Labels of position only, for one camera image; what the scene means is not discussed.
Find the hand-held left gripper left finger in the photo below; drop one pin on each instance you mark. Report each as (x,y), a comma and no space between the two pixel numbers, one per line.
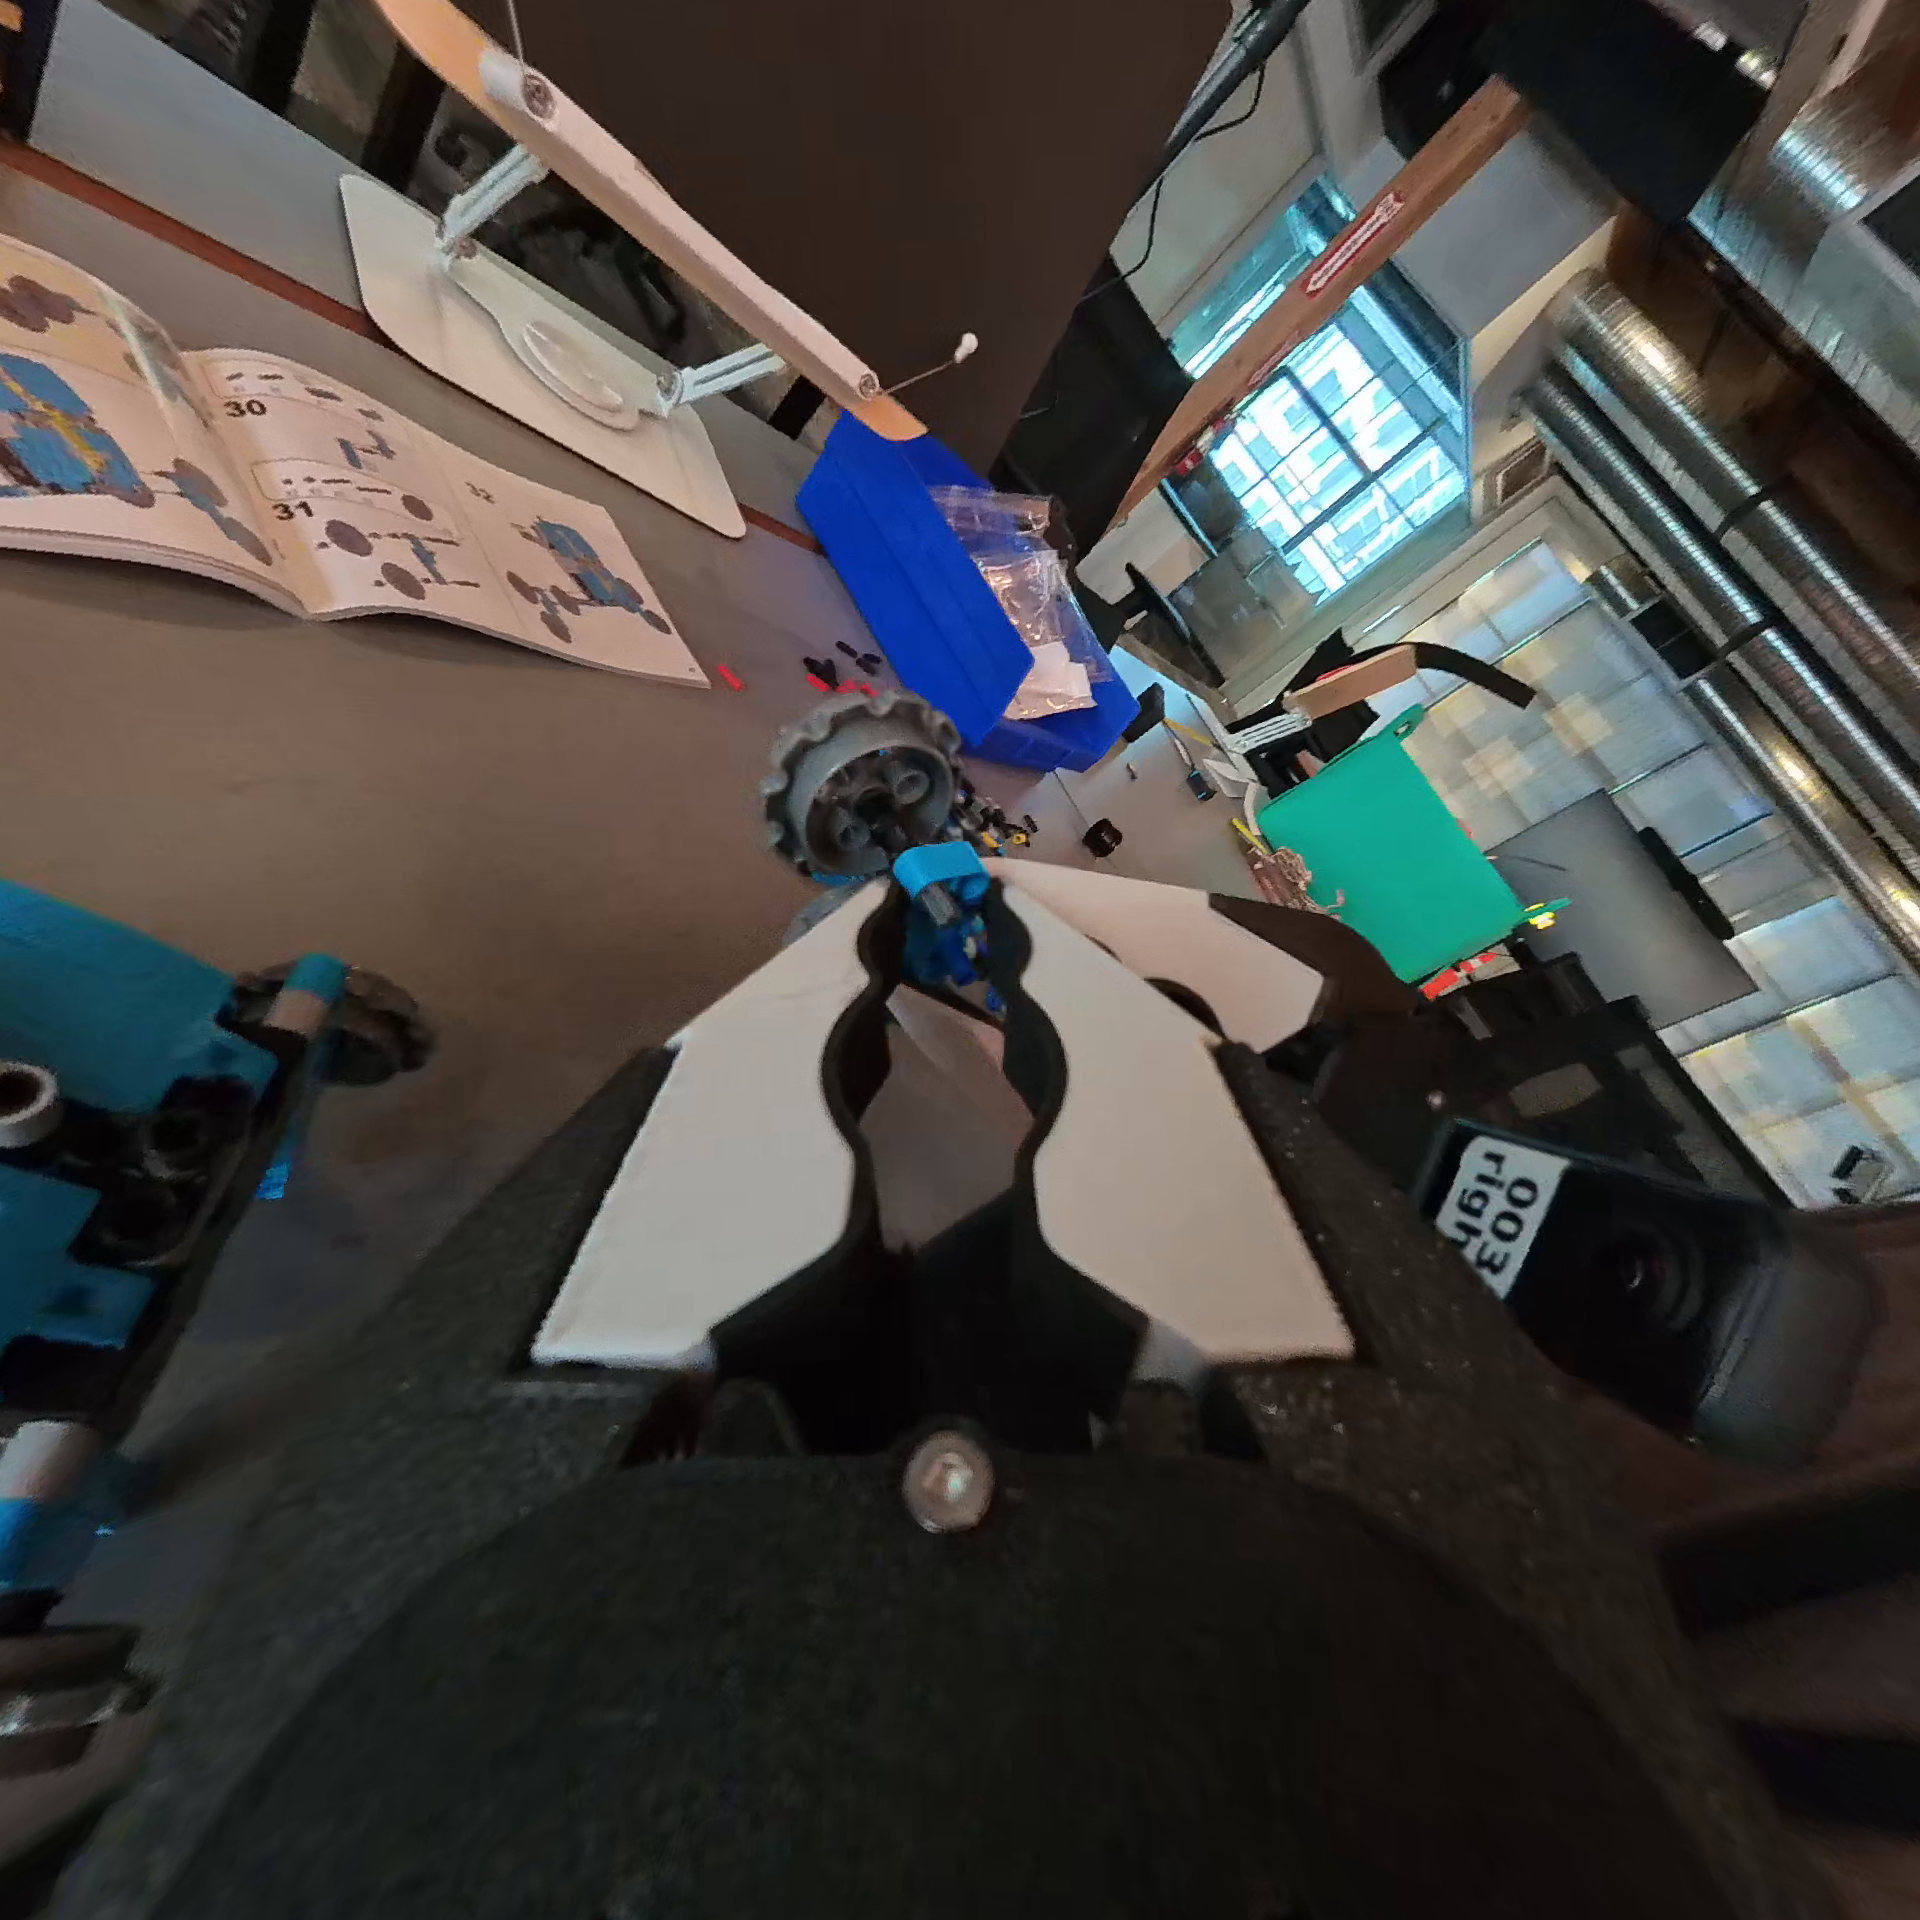
(722,1172)

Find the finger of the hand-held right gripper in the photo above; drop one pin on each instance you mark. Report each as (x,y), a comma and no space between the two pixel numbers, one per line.
(1186,946)

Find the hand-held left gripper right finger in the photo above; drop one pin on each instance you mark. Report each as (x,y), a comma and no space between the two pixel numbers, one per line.
(1156,1172)

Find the blue brick connector piece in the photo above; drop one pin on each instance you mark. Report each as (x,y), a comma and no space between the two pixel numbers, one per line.
(938,878)

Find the black toy wheel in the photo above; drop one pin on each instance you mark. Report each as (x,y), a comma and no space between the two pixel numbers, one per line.
(856,781)

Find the blue brick toy car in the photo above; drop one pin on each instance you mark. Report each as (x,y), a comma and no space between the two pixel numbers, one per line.
(107,1021)

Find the grey desk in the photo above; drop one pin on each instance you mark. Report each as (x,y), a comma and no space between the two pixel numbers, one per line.
(451,781)

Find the small black cylinder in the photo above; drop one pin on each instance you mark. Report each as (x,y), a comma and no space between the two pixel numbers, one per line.
(1102,837)

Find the green board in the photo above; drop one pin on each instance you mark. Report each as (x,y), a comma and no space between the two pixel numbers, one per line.
(1381,855)

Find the small yellow black parts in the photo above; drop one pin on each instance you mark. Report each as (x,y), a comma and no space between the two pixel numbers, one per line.
(997,822)

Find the clear plastic bag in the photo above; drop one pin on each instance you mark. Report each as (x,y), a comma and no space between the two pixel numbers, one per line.
(1020,587)

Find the blue plastic bin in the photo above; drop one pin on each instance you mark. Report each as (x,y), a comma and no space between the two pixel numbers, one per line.
(916,599)

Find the small black pins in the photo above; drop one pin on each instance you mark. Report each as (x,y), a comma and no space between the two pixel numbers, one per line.
(840,663)

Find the window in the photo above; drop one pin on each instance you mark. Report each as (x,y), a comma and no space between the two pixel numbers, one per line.
(1336,451)

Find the black monitor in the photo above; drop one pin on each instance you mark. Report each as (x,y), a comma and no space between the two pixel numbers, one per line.
(1095,389)

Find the metal air ducts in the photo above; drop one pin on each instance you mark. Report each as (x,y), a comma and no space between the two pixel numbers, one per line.
(1724,524)

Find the wooden beam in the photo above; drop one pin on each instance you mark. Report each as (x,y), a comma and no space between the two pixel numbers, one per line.
(1319,285)

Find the building instruction booklet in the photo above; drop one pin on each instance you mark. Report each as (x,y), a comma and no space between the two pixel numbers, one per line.
(376,510)

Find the dark brown partition panel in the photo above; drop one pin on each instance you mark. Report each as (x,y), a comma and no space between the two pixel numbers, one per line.
(902,181)

